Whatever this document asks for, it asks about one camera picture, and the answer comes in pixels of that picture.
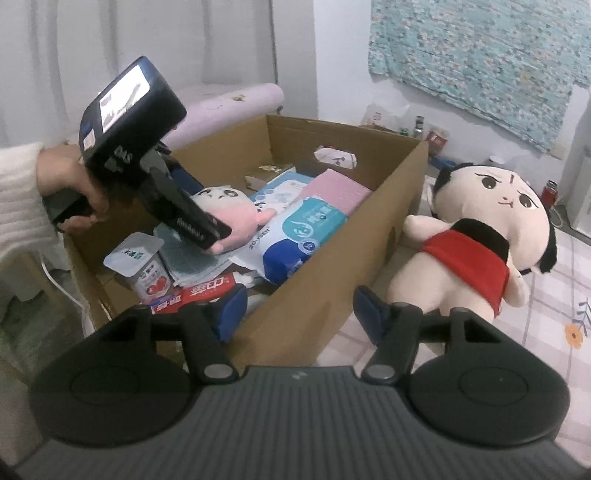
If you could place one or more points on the pink packet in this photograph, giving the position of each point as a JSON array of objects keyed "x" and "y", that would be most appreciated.
[{"x": 339, "y": 191}]

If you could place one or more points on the white curtain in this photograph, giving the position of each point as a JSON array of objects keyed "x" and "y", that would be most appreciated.
[{"x": 138, "y": 37}]

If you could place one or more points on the teal floral wall cloth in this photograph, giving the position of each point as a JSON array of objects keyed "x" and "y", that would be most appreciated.
[{"x": 475, "y": 60}]

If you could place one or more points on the pale teal flat packet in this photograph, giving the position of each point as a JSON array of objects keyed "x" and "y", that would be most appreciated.
[{"x": 194, "y": 258}]

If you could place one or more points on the person's left hand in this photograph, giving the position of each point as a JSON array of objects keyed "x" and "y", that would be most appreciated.
[{"x": 62, "y": 170}]

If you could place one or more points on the white printed bag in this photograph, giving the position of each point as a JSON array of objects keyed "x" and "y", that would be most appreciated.
[{"x": 336, "y": 157}]

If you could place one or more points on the pink rolled mat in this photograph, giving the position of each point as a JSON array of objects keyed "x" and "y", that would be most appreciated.
[{"x": 221, "y": 110}]

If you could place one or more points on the brown cardboard box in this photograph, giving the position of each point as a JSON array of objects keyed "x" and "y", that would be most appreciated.
[{"x": 314, "y": 295}]

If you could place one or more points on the dark bottle silver cap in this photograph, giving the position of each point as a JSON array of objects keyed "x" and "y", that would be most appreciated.
[{"x": 419, "y": 129}]

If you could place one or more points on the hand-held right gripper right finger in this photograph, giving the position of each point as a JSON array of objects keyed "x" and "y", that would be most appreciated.
[{"x": 369, "y": 316}]

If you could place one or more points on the red snack packet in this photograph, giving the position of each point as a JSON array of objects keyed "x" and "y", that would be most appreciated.
[{"x": 437, "y": 142}]

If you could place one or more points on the red thermos bottle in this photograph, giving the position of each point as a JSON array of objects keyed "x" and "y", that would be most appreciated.
[{"x": 550, "y": 194}]

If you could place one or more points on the pink plaid bed sheet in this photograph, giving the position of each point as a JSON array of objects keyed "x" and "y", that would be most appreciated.
[{"x": 554, "y": 286}]

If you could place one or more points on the red toothpaste box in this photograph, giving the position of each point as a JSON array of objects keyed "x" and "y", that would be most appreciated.
[{"x": 198, "y": 293}]

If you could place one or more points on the pink round plush toy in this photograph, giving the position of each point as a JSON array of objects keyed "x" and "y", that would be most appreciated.
[{"x": 235, "y": 207}]

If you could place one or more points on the white plastic bag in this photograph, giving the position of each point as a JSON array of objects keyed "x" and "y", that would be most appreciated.
[{"x": 383, "y": 117}]

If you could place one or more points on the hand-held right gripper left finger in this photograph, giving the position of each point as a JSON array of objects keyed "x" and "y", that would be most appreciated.
[{"x": 233, "y": 311}]

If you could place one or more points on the light blue tissue pack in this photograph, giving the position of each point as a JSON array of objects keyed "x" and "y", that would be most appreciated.
[{"x": 284, "y": 189}]

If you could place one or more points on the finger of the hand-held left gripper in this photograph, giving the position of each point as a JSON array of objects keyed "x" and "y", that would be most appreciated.
[
  {"x": 189, "y": 214},
  {"x": 187, "y": 180}
]

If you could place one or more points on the blue and white wipes pack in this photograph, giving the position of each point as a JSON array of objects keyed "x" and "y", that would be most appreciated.
[{"x": 295, "y": 235}]

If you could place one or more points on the large plush doll red bib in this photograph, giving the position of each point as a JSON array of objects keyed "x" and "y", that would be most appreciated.
[{"x": 461, "y": 272}]

